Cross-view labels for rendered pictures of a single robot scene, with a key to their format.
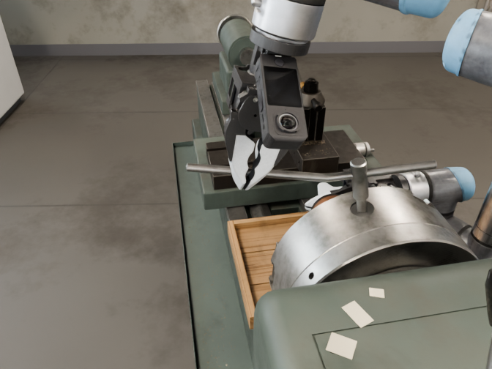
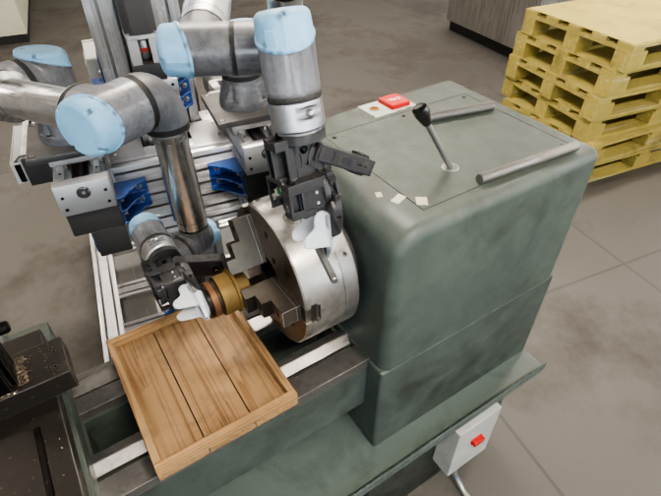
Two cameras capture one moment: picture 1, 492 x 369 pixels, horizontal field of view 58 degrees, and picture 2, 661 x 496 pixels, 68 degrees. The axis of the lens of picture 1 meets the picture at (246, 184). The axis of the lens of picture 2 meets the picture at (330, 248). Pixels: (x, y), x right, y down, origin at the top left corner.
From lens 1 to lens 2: 0.93 m
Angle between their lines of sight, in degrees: 82
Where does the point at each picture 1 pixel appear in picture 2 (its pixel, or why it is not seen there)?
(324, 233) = not seen: hidden behind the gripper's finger
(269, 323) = (425, 228)
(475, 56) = (131, 121)
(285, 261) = (323, 282)
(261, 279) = (239, 406)
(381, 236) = not seen: hidden behind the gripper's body
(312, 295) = (396, 216)
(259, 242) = (182, 428)
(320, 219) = (299, 245)
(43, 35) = not seen: outside the picture
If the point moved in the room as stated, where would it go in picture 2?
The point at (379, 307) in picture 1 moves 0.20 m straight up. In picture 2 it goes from (388, 193) to (396, 94)
